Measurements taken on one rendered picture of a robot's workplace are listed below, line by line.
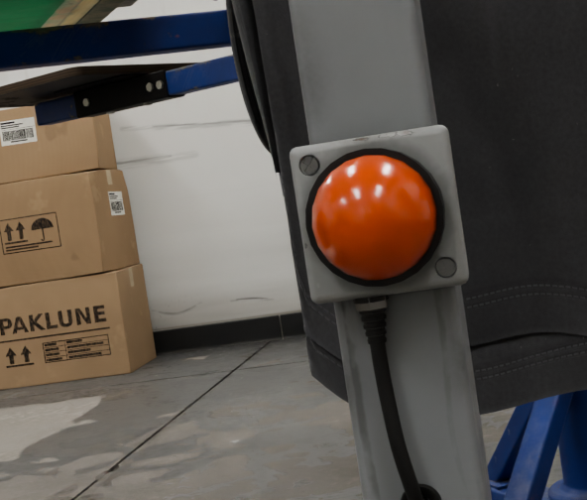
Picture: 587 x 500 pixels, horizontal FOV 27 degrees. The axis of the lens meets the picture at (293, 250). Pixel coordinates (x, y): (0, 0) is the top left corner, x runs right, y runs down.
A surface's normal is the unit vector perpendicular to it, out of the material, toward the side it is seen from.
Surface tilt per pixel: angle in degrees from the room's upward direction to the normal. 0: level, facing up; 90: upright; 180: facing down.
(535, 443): 43
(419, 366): 90
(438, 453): 90
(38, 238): 91
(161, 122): 90
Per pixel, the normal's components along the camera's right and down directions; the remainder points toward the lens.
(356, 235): -0.30, 0.26
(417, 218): 0.62, 0.11
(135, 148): -0.17, 0.07
